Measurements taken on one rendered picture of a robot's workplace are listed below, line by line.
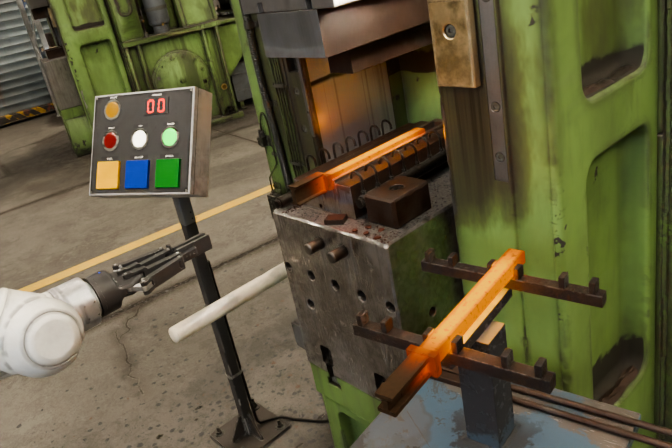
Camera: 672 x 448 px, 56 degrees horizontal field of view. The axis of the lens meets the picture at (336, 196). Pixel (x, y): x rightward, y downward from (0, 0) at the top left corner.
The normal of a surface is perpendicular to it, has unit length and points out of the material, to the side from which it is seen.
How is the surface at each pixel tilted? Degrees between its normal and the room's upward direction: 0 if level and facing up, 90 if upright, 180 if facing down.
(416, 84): 90
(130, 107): 60
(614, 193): 90
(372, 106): 90
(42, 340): 77
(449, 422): 0
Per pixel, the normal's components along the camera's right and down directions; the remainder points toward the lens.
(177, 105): -0.41, -0.09
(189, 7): 0.43, 0.07
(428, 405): -0.18, -0.91
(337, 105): 0.67, 0.17
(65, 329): 0.65, -0.04
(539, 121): -0.72, 0.38
